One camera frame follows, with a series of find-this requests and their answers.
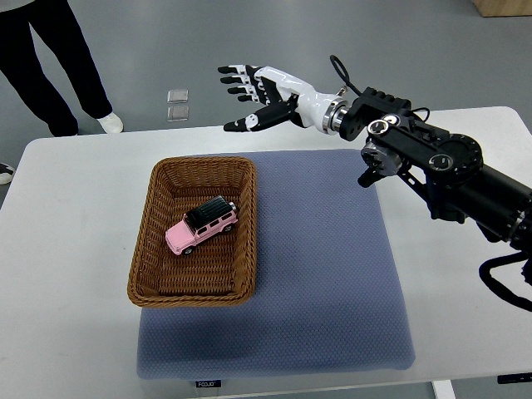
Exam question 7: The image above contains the table control panel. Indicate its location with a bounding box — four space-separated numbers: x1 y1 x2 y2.
497 372 532 385

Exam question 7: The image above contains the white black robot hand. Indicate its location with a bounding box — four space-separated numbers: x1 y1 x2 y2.
218 64 345 132

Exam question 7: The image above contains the upper floor plate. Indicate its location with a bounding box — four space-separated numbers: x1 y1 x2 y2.
167 89 189 104

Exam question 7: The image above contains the floor plate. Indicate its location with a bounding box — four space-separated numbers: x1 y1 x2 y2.
167 105 190 122
167 89 189 104

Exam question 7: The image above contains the blue-grey cushion mat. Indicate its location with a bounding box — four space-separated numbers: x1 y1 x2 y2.
137 150 415 380

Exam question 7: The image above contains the person in black trousers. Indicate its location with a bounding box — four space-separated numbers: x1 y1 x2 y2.
0 0 125 137

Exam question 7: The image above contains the wooden furniture corner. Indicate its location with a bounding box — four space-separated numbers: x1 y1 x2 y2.
472 0 532 17

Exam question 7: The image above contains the pink toy car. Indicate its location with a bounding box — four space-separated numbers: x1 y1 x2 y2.
165 195 238 255

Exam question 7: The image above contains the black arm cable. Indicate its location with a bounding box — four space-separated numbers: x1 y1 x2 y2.
329 54 532 313

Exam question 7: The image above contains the lower floor plate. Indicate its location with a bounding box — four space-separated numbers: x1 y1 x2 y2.
167 105 190 122

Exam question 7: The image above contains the brown wicker basket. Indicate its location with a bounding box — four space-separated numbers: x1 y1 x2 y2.
127 156 257 308

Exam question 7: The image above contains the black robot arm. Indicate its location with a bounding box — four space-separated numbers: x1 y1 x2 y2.
219 65 531 308

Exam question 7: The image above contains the white table leg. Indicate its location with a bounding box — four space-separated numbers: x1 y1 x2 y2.
431 380 456 399

